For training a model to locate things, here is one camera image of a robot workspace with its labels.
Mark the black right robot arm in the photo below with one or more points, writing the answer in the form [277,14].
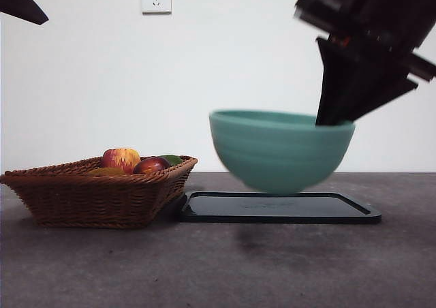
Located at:
[374,11]

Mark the brown wicker basket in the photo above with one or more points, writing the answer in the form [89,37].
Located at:
[88,199]

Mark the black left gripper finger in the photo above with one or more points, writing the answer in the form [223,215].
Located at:
[17,4]

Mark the teal ribbed bowl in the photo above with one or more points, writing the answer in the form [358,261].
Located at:
[279,154]

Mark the dark red apple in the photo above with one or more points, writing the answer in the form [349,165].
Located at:
[151,166]

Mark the green fruit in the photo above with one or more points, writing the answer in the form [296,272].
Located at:
[174,159]

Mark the dark green rectangular tray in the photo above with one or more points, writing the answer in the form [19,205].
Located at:
[272,211]

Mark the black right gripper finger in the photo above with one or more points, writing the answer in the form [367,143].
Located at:
[381,95]
[335,90]

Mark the red and yellow apple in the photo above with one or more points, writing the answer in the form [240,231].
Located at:
[119,159]

